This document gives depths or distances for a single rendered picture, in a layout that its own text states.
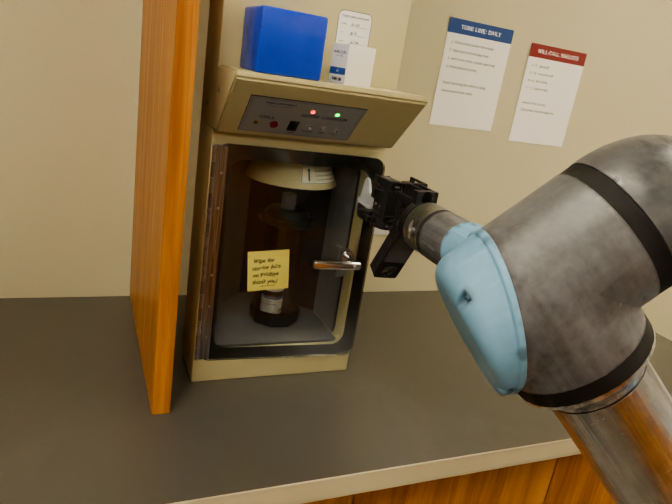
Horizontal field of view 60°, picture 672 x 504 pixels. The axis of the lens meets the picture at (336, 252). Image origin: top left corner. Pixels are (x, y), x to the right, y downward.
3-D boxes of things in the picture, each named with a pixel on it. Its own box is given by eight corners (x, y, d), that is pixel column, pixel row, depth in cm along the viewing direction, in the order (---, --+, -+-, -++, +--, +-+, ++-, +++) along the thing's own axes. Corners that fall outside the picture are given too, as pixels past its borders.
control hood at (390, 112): (211, 128, 93) (216, 64, 90) (387, 146, 106) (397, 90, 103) (227, 141, 83) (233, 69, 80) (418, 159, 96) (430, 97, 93)
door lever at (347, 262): (305, 262, 106) (307, 249, 105) (352, 263, 109) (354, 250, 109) (314, 273, 101) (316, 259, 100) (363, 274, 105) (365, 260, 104)
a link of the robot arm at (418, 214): (454, 259, 86) (407, 258, 82) (438, 248, 89) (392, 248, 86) (465, 210, 83) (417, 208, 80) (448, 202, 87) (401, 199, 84)
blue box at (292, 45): (238, 67, 91) (244, 6, 88) (298, 76, 95) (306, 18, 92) (255, 72, 82) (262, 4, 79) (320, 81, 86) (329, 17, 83)
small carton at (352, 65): (327, 81, 94) (333, 42, 92) (353, 84, 97) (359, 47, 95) (343, 84, 90) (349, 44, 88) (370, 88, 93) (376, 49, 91)
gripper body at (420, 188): (411, 175, 97) (451, 194, 87) (402, 224, 100) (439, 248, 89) (371, 172, 94) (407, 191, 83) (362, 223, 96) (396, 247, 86)
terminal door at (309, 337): (197, 359, 106) (216, 141, 94) (350, 353, 117) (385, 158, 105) (198, 361, 105) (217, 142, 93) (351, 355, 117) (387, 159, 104)
